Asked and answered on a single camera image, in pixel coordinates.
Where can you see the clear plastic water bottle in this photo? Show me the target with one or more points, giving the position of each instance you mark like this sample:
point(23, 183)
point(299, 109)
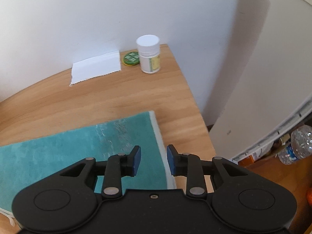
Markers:
point(299, 147)

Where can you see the orange box on floor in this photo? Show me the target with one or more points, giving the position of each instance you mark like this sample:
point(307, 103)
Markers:
point(246, 161)

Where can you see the teal towel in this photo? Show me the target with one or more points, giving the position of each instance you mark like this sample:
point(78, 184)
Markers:
point(27, 162)

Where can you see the green round tin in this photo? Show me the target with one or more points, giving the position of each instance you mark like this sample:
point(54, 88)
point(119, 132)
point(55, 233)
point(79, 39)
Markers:
point(131, 59)

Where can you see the white pill bottle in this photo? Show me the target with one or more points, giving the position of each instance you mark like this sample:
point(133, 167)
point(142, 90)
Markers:
point(148, 47)

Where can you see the white folded paper sheet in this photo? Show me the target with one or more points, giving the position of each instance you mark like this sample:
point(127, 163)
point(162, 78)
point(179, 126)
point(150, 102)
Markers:
point(95, 67)

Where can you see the white panel door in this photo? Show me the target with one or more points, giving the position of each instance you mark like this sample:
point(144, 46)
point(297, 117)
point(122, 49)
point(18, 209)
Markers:
point(273, 93)

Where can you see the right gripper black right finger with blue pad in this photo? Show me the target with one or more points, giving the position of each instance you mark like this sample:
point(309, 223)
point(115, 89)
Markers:
point(220, 171)

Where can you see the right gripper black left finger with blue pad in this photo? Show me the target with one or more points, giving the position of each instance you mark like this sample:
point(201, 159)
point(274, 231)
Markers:
point(89, 177)

